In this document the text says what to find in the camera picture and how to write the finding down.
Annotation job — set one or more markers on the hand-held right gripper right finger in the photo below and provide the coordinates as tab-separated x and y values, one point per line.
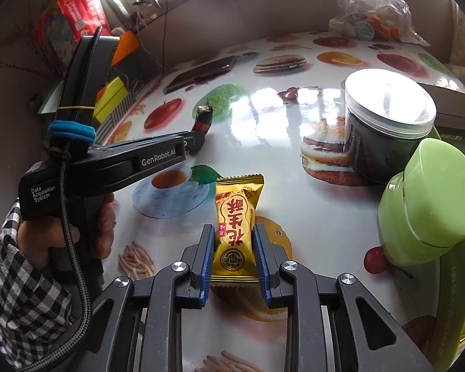
260	271

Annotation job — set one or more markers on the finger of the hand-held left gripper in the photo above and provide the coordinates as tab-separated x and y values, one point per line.
193	141

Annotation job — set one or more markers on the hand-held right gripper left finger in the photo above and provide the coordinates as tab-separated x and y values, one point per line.
205	271

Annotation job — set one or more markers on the dark red candy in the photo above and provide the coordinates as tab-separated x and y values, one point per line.
202	120

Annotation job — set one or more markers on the yellow candy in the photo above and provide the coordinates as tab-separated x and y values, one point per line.
234	232

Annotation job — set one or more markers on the green cardboard box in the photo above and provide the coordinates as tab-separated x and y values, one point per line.
453	298

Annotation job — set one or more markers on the person's left forearm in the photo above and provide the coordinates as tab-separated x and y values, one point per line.
19	298

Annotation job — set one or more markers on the person's left hand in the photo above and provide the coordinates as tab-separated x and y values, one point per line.
105	228

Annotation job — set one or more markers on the striped box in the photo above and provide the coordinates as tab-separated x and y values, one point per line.
118	118

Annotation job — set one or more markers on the yellow-green box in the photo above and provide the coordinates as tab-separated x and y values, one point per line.
110	99

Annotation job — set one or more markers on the black smartphone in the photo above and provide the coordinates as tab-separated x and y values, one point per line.
201	73

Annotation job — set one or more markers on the orange box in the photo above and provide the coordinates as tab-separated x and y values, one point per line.
126	46

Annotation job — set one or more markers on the colourful printed bag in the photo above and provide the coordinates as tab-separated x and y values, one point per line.
56	35

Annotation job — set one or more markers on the red snack bag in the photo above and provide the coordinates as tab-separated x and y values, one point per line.
83	11

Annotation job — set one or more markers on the green glass jar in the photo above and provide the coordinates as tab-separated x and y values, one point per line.
422	209

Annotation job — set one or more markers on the clear jar with white lid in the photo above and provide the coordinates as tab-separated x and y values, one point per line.
387	124

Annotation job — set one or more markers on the clear plastic bag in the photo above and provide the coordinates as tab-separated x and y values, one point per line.
376	4

